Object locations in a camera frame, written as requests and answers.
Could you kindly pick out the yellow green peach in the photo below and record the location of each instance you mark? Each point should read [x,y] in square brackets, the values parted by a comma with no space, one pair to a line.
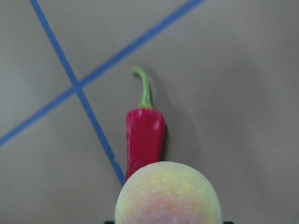
[167,193]

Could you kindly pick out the red chili pepper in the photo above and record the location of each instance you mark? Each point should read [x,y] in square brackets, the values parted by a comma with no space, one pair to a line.
[145,130]

